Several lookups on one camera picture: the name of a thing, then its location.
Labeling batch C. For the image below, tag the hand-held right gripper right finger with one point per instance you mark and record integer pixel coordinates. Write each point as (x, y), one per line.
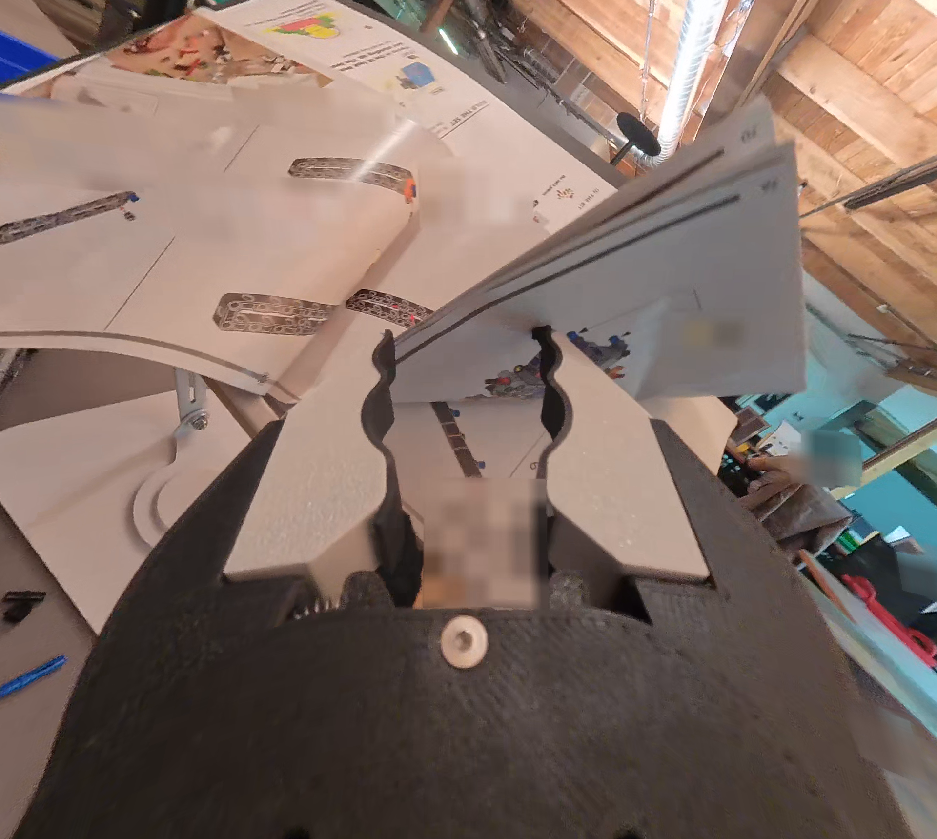
(622, 487)

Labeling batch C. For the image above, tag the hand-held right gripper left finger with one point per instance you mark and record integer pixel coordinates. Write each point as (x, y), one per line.
(307, 487)

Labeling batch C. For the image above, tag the lego instruction booklet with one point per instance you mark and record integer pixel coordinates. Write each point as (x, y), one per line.
(659, 268)

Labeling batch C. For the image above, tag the small black lego connector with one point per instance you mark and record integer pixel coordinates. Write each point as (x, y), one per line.
(22, 606)

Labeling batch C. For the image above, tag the blue lego pin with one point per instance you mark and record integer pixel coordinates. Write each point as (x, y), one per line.
(33, 678)

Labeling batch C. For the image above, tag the black round disc on rod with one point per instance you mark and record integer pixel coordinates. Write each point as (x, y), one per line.
(635, 123)

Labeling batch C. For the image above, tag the colourful printed leaflet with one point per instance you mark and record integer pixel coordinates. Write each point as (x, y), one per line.
(307, 34)

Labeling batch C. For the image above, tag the blue plastic bin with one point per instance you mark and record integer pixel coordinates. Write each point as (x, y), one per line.
(22, 55)

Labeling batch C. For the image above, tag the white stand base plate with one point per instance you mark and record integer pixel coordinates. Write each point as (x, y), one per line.
(73, 487)

